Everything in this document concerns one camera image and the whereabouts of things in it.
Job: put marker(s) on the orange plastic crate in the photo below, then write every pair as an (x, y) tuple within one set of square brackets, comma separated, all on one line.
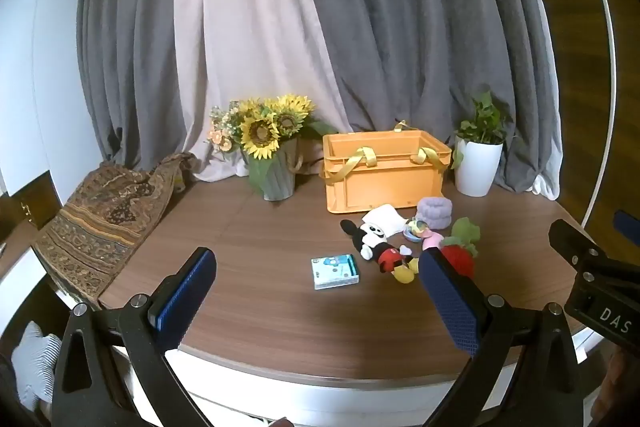
[(385, 182)]

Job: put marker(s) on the pink wedge sponge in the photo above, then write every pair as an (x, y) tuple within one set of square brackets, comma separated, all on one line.
[(432, 241)]

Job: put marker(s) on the brown patterned cloth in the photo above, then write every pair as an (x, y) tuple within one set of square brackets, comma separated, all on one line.
[(100, 217)]

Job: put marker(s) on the green leafy plant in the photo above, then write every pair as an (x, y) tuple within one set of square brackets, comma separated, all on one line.
[(482, 122)]

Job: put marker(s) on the blue tissue pack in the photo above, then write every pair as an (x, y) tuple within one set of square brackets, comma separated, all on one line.
[(335, 272)]

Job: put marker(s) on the lavender fluffy wristband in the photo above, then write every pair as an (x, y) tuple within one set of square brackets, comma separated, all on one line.
[(435, 206), (434, 222)]

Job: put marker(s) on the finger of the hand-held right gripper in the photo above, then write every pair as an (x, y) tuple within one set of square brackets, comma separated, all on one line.
[(629, 224), (575, 242)]

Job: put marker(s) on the red strawberry plush toy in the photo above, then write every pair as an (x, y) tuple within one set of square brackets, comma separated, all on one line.
[(457, 259)]

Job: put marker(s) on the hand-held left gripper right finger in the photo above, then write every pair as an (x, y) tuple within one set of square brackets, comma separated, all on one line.
[(450, 302)]

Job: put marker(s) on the white curtain lining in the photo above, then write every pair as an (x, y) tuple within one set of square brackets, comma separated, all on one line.
[(545, 184)]

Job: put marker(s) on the person's right forearm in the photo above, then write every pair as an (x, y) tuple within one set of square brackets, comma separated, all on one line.
[(622, 387)]

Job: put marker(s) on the grey ribbed vase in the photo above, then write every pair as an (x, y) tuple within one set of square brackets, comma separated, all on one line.
[(280, 179)]

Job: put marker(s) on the white ribbed plant pot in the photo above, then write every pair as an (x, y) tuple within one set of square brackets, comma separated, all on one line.
[(477, 169)]

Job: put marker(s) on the white hoop tube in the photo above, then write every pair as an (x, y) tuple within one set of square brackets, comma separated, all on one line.
[(615, 72)]

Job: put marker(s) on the patterned sock ball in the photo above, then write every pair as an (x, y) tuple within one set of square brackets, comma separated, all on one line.
[(415, 229)]

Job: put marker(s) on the mouse plush toy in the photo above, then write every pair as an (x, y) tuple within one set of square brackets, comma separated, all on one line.
[(377, 247)]

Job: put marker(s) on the white cabinet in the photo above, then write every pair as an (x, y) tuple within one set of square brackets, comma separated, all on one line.
[(40, 57)]

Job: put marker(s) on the sunflower bouquet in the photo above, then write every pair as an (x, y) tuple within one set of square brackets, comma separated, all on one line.
[(260, 132)]

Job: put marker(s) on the striped white cloth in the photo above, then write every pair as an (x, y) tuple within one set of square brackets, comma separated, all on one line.
[(35, 362)]

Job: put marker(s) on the pale pink curtain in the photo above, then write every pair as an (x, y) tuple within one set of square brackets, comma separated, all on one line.
[(240, 32)]

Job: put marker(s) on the grey curtain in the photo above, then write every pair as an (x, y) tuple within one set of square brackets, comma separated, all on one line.
[(425, 32), (130, 57)]

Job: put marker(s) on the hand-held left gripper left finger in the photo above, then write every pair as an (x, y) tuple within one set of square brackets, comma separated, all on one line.
[(182, 302)]

